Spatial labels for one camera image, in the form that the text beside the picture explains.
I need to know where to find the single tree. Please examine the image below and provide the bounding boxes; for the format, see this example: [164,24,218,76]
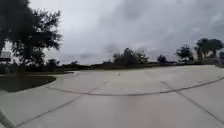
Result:
[175,44,195,63]

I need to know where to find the row of trees and bushes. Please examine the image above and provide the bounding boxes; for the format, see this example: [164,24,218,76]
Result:
[59,47,177,71]

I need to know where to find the pale concrete path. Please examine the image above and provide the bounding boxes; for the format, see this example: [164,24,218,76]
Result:
[0,64,224,128]

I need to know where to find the large dark tree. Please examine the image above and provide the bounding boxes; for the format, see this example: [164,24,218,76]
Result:
[0,0,63,76]

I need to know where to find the rounded grass patch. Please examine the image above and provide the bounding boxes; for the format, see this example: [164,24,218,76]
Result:
[0,75,57,93]

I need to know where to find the low hedge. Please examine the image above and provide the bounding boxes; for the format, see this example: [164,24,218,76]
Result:
[0,59,73,75]

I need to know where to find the palm trees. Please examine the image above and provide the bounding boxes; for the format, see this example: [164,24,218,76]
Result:
[194,37,224,63]

